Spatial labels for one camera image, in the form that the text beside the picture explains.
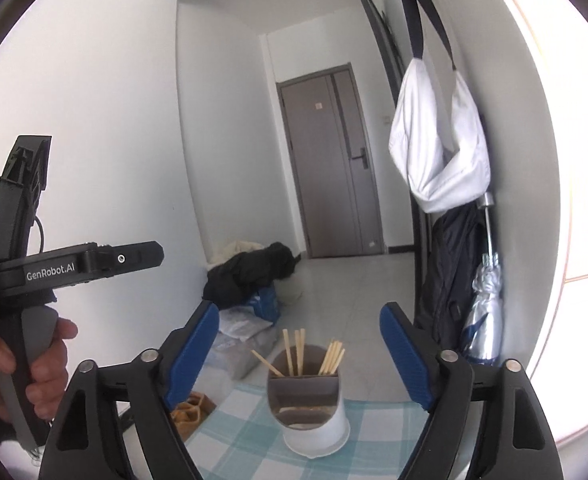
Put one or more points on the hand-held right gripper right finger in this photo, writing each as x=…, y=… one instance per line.
x=404, y=355

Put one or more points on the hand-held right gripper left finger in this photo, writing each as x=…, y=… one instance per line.
x=194, y=355

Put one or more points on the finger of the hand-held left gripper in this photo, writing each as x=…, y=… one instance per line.
x=6, y=220

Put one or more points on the bundle of wooden chopsticks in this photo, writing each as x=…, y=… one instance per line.
x=299, y=352

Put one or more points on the white grey utensil holder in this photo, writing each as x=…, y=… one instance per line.
x=314, y=430

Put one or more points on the white shoulder bag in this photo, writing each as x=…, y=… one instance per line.
x=439, y=170

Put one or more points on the person's left hand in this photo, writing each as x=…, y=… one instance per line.
x=49, y=390

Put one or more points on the grey plastic package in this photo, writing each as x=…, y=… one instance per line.
x=246, y=360

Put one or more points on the white plastic package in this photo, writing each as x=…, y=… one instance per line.
x=239, y=325

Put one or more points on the black hanging jacket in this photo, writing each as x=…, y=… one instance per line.
x=449, y=280

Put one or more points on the silver folded umbrella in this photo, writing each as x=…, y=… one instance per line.
x=486, y=320

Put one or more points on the teal checked tablecloth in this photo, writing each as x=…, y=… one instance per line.
x=244, y=435

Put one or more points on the cream cloth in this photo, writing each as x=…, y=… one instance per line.
x=234, y=252

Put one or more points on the beige sack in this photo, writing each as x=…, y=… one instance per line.
x=289, y=291

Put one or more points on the grey door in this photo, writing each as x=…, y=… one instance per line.
x=329, y=160

